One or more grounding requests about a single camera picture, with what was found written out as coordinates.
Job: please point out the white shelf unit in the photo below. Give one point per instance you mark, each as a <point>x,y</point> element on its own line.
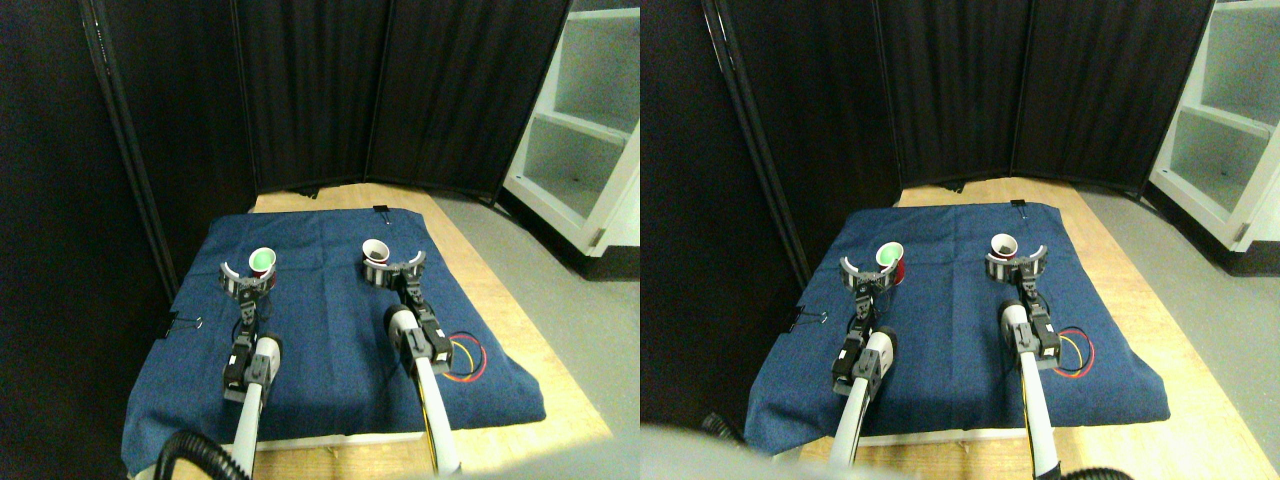
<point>1225,140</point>
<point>580,150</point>

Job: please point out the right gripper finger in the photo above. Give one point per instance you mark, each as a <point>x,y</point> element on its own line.
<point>1037,265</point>
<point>1000,270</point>
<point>378,277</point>
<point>416,270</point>

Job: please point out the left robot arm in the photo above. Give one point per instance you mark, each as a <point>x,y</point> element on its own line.
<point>860,400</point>
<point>250,400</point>

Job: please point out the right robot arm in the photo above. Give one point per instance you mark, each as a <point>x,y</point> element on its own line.
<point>1040,420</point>
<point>432,410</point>

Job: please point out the curtain stand foot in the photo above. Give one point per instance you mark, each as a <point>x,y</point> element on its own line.
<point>308,192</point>
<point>952,187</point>

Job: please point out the curtain stand pole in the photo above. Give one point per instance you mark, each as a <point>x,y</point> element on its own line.
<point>747,120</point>
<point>122,120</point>

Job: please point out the dark blue cloth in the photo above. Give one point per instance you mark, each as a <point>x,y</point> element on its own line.
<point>950,360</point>
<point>330,360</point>

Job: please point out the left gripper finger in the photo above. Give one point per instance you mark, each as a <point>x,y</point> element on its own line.
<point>887,282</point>
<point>264,285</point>
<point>851,276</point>
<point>230,280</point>

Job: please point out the red cup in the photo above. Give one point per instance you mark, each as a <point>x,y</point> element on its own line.
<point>272,272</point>
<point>377,248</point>
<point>901,270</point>
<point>1003,240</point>

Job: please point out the green ball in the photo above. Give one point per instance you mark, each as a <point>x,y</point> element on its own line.
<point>263,261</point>
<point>890,255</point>

